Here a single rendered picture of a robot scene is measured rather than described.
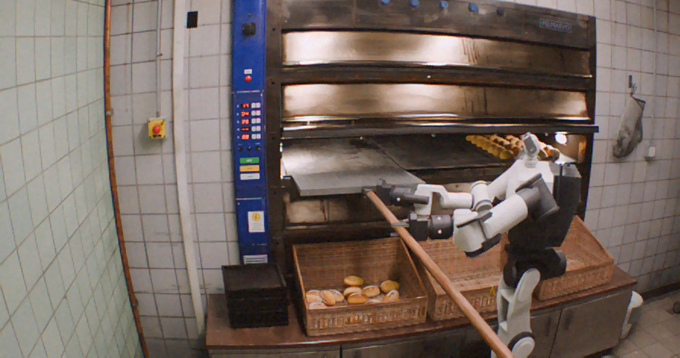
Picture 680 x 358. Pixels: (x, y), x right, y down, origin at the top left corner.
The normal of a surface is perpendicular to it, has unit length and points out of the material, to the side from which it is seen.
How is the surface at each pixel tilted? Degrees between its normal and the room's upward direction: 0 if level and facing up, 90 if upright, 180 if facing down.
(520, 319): 90
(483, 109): 70
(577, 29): 90
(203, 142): 90
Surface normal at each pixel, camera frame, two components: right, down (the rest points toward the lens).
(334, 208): 0.16, -0.11
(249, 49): 0.18, 0.24
